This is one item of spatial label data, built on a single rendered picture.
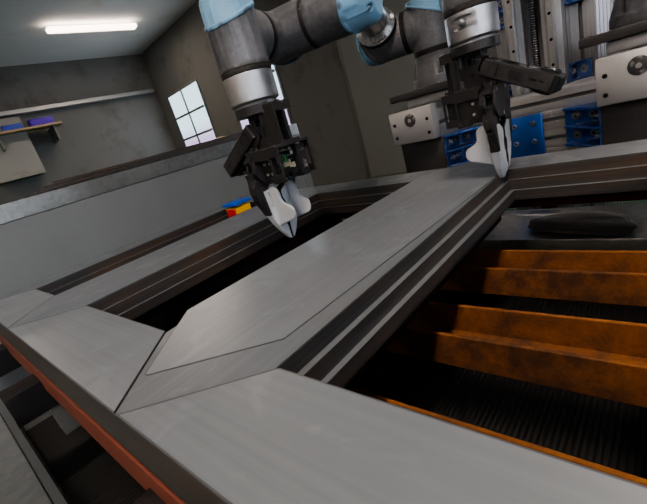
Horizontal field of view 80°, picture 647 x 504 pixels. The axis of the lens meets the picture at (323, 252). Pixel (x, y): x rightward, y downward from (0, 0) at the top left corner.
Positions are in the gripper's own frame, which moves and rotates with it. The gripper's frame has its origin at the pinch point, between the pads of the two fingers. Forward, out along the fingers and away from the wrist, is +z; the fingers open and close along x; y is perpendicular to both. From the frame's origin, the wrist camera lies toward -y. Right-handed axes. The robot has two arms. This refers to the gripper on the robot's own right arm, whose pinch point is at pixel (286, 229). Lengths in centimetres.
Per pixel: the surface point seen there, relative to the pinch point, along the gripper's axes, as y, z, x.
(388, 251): 24.2, 0.8, -6.7
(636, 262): 45, 17, 25
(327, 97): -281, -42, 369
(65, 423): -49, 30, -35
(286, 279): 14.9, 0.8, -15.1
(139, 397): 18.0, 0.9, -35.1
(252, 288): 11.7, 0.8, -17.9
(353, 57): -223, -72, 360
